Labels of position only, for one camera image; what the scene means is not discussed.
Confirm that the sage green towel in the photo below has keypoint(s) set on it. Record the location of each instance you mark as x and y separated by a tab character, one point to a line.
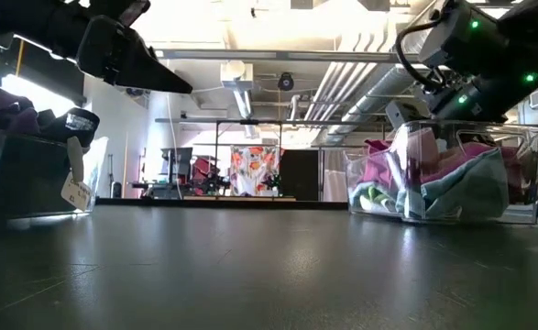
470	192

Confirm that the peach towel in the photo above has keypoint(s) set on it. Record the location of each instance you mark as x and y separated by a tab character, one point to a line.
422	151

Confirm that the pink towel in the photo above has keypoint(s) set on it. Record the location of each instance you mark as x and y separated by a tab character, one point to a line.
461	158

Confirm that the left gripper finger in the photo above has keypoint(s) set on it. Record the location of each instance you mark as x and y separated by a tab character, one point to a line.
149	75

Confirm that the black towel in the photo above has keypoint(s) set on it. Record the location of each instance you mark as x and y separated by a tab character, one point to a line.
30	179

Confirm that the white duct box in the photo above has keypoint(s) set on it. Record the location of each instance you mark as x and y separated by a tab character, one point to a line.
236	75

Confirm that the black monitor workbench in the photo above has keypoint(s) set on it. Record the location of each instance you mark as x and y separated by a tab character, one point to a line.
177	160

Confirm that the black rack frame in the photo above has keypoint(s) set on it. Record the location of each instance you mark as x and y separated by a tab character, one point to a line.
250	122

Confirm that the clear plastic basket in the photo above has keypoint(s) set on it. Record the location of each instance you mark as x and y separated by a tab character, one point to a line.
101	174
535	192

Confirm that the lime green towel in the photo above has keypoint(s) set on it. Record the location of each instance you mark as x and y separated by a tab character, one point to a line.
378	194

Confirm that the grey ceiling beam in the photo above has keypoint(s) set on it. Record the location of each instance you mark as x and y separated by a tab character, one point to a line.
273	55

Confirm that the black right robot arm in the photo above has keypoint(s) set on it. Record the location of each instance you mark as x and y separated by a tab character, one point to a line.
493	55

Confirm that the red machine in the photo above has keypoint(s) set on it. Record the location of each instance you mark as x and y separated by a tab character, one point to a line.
204	169

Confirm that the black round ceiling device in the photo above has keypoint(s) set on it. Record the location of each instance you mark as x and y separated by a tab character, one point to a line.
286	81

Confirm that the charcoal towel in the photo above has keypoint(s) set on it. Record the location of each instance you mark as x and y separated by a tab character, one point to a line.
53	128

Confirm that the black table frame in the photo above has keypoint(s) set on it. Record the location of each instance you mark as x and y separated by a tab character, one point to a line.
158	204

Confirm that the floral cloth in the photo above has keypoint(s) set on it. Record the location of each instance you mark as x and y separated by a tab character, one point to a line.
255	172

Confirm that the purple towel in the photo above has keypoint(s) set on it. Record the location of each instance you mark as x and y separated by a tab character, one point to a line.
3	107

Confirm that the silver ventilation duct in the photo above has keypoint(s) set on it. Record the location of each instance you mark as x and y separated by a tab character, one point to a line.
374	98

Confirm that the white paper tag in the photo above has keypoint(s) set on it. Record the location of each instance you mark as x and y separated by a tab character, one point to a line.
75	160
78	194

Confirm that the white curtain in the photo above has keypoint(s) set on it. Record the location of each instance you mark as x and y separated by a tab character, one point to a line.
335	179

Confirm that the cream towel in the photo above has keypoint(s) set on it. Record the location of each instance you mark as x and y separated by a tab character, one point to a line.
374	207

